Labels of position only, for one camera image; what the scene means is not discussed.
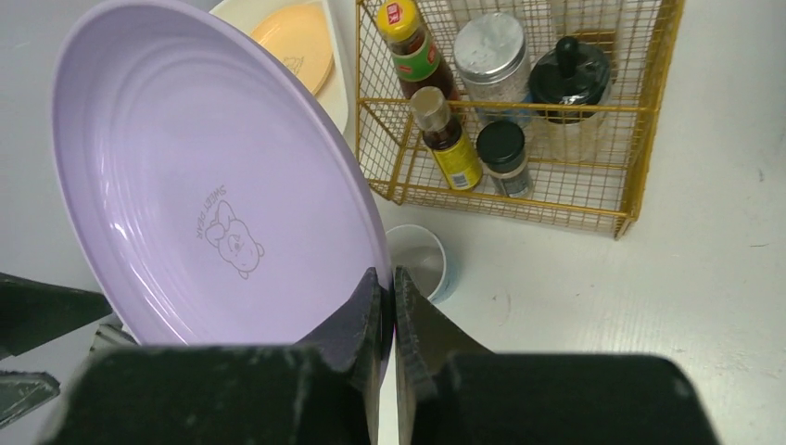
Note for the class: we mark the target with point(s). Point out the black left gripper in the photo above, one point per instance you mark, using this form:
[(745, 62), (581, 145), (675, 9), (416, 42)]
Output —
[(34, 313)]

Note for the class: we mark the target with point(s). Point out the blue white mug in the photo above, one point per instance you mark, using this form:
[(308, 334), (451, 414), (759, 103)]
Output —
[(431, 266)]

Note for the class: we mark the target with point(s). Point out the yellow cap sauce bottle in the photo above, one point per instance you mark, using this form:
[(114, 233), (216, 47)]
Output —
[(417, 60)]

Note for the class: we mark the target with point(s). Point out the clear oil bottle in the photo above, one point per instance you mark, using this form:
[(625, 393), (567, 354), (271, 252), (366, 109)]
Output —
[(465, 10)]

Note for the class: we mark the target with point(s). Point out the gold wire basket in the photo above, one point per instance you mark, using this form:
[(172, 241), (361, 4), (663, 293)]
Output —
[(602, 194)]

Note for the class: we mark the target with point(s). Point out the small yellow label bottle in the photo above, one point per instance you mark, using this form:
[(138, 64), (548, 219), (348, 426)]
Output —
[(445, 137)]

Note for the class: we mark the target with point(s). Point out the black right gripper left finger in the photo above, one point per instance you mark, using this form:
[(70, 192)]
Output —
[(324, 389)]

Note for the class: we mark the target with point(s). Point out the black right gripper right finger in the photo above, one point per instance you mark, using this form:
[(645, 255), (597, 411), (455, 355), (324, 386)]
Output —
[(453, 390)]

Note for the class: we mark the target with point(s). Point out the dark spice jar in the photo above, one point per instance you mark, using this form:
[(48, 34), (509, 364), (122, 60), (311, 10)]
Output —
[(501, 145)]

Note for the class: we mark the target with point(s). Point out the black lid round jar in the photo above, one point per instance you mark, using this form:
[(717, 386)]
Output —
[(574, 73)]

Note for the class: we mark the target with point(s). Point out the silver lid shaker jar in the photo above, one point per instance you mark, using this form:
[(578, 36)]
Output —
[(491, 57)]

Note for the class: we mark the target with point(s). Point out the oil bottle with brown liquid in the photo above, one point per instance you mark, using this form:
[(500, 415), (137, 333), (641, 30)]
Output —
[(593, 22)]

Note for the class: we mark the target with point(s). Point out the yellow plate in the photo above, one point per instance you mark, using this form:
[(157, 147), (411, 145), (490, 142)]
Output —
[(299, 38)]

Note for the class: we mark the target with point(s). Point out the purple plate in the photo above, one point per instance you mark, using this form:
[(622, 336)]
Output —
[(214, 200)]

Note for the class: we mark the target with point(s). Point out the white plastic tub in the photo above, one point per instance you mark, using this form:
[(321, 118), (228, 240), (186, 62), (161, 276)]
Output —
[(334, 96)]

